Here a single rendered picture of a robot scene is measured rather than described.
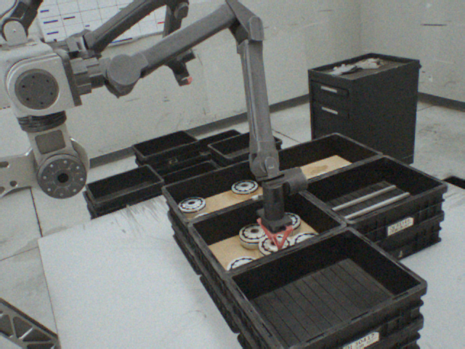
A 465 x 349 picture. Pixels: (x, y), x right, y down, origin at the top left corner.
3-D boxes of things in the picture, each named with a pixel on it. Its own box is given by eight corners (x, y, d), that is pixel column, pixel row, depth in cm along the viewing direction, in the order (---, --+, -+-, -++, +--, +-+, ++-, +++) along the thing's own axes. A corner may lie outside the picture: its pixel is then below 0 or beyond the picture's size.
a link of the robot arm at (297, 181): (250, 163, 123) (263, 158, 115) (284, 152, 128) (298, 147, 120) (263, 203, 123) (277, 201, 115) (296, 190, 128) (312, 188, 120)
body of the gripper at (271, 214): (275, 209, 129) (274, 187, 126) (293, 225, 121) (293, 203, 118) (256, 216, 127) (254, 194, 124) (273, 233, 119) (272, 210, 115)
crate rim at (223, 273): (224, 283, 113) (223, 275, 112) (187, 229, 138) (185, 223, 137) (349, 232, 126) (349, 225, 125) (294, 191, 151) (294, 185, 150)
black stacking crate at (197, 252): (229, 309, 118) (224, 276, 113) (192, 254, 143) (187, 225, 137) (349, 258, 131) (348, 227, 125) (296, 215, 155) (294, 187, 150)
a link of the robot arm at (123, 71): (228, 2, 127) (240, -15, 117) (253, 41, 128) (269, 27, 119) (97, 76, 111) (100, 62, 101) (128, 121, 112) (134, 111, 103)
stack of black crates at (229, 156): (237, 222, 279) (227, 159, 259) (216, 203, 303) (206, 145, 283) (288, 201, 294) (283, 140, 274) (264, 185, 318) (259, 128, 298)
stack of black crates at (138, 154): (158, 218, 296) (143, 158, 276) (144, 201, 321) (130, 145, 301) (210, 198, 311) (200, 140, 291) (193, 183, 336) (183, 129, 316)
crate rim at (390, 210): (349, 232, 126) (349, 225, 125) (294, 191, 151) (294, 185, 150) (450, 190, 139) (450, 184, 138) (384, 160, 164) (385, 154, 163)
